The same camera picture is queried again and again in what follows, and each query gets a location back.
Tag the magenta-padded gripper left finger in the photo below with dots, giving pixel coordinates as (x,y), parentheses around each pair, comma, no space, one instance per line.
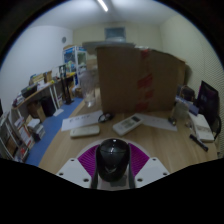
(80,170)

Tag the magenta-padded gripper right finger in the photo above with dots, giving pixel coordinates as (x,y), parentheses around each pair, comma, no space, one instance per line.
(146,168)

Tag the black computer mouse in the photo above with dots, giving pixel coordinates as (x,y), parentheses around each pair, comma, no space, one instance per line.
(113,160)

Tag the white paper sheet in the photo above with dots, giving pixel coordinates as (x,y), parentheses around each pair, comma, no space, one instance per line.
(81,120)
(158,122)

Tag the white remote control with buttons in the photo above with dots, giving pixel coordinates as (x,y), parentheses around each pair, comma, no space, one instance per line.
(127,124)

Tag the black eyeglasses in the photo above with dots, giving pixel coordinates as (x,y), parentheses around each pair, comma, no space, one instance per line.
(105,117)

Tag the white open book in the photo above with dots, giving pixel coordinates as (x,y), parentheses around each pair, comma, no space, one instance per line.
(203,128)

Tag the cluttered shelf unit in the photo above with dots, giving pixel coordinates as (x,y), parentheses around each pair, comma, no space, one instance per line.
(23,120)

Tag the blue book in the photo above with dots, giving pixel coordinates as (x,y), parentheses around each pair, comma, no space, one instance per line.
(186,103)

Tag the clear plastic jar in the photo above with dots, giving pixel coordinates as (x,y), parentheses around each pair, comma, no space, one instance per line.
(89,88)

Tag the large brown cardboard box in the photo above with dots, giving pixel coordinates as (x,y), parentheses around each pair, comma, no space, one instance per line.
(133,80)

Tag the black office chair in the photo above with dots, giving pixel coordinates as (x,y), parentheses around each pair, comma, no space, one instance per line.
(208,100)

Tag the small brown cardboard box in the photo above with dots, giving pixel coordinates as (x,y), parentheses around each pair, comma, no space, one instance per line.
(182,71)

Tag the blue white display cabinet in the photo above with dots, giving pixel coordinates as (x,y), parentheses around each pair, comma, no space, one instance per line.
(75,60)

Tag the ceiling tube light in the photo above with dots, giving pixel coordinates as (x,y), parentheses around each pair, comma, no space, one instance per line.
(102,5)

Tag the round wall clock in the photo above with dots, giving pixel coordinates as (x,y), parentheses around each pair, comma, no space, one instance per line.
(64,39)

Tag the wall window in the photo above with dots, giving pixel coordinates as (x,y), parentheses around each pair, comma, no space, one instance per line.
(115,34)

